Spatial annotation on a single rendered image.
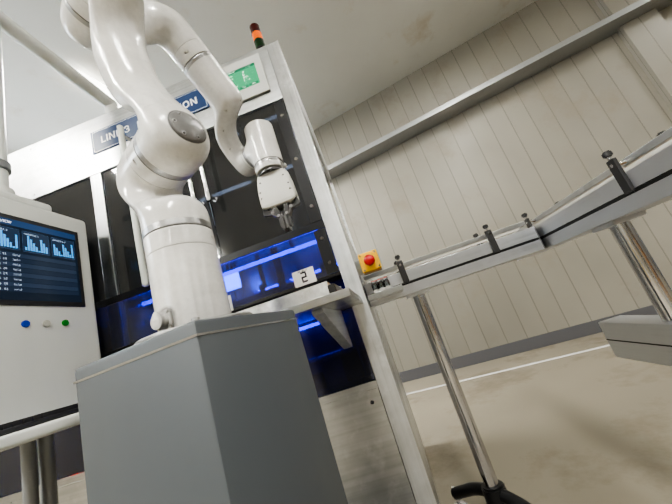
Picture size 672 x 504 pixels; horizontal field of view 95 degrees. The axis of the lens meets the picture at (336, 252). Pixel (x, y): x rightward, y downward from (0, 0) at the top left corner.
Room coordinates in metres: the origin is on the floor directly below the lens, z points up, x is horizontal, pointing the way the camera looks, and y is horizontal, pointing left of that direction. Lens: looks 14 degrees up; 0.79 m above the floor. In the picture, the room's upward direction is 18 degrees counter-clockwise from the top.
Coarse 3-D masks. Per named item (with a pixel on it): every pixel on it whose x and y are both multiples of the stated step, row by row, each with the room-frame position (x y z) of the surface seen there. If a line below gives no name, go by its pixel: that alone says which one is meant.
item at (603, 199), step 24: (648, 144) 0.66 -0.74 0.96; (624, 168) 0.82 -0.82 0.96; (648, 168) 0.67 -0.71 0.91; (576, 192) 0.93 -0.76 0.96; (600, 192) 0.82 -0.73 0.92; (624, 192) 0.74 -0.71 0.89; (648, 192) 0.70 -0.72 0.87; (552, 216) 1.06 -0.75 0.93; (576, 216) 0.95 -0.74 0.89; (600, 216) 0.87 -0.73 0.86; (624, 216) 0.85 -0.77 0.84; (552, 240) 1.13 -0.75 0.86
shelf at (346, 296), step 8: (328, 296) 0.72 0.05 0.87; (336, 296) 0.72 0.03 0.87; (344, 296) 0.72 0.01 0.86; (352, 296) 0.76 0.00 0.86; (304, 304) 0.73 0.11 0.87; (312, 304) 0.73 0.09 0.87; (320, 304) 0.73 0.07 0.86; (328, 304) 0.76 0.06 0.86; (336, 304) 0.83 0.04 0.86; (344, 304) 0.92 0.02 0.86; (352, 304) 1.03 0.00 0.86; (296, 312) 0.73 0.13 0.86; (304, 312) 0.76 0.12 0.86; (304, 320) 1.03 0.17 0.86
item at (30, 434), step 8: (72, 416) 0.80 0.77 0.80; (40, 424) 0.73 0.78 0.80; (48, 424) 0.75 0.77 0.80; (56, 424) 0.76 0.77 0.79; (64, 424) 0.78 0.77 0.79; (72, 424) 0.80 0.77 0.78; (16, 432) 0.69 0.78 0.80; (24, 432) 0.70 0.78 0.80; (32, 432) 0.71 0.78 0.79; (40, 432) 0.73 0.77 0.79; (48, 432) 0.75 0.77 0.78; (0, 440) 0.66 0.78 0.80; (8, 440) 0.67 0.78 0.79; (16, 440) 0.68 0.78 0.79; (24, 440) 0.70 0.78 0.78; (32, 440) 0.72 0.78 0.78; (0, 448) 0.65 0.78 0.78; (8, 448) 0.67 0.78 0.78
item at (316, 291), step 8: (312, 288) 0.75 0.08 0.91; (320, 288) 0.75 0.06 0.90; (288, 296) 0.76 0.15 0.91; (296, 296) 0.76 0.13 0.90; (304, 296) 0.76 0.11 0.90; (312, 296) 0.75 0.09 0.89; (320, 296) 0.75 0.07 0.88; (264, 304) 0.77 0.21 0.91; (272, 304) 0.76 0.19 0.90; (280, 304) 0.76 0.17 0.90; (288, 304) 0.76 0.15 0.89; (296, 304) 0.76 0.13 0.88; (256, 312) 0.77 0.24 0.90
